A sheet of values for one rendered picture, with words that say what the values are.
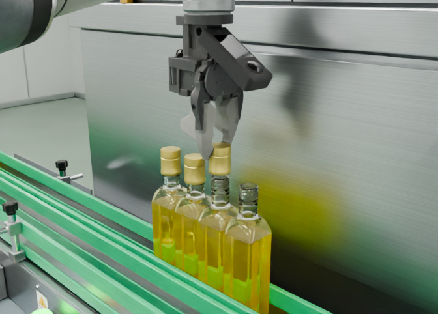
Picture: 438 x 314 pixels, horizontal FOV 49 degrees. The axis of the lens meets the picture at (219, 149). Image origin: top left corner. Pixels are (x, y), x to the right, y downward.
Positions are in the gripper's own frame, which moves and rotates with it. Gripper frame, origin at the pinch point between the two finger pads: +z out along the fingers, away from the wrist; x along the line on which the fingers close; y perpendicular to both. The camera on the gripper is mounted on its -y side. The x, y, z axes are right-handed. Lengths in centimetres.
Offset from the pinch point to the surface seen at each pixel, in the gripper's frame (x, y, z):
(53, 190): -3, 62, 26
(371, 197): -11.9, -19.6, 5.8
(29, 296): 16, 40, 37
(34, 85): -249, 580, 96
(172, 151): 0.8, 10.0, 2.3
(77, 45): -309, 562, 45
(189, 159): 1.5, 5.1, 2.4
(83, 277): 13.8, 19.7, 24.7
